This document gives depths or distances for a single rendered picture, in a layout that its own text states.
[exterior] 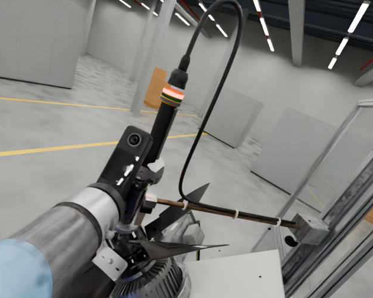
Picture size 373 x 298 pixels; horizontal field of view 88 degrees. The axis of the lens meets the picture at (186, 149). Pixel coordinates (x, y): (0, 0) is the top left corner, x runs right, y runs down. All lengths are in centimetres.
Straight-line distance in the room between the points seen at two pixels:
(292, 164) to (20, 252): 575
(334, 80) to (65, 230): 1261
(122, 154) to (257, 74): 1271
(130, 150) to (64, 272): 17
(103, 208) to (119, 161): 8
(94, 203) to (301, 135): 560
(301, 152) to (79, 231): 567
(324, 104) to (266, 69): 364
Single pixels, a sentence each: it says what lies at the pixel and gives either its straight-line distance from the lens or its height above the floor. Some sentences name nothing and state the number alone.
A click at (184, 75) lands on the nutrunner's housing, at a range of 39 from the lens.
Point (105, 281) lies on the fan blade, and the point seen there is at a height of 119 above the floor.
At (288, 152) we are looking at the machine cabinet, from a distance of 578.
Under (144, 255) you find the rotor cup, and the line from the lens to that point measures 72.
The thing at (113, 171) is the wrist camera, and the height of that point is 158.
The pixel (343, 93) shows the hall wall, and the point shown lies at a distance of 1262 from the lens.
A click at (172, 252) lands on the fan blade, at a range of 43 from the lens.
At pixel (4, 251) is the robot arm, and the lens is 23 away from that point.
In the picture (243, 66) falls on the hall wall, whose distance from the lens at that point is 1326.
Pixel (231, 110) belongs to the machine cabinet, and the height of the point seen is 125.
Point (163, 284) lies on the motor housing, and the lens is 73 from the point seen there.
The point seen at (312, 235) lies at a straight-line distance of 82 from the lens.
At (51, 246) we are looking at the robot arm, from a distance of 23.
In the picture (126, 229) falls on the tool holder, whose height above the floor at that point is 136.
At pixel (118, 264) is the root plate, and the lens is 69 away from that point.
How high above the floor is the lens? 175
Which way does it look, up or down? 19 degrees down
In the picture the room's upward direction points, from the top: 24 degrees clockwise
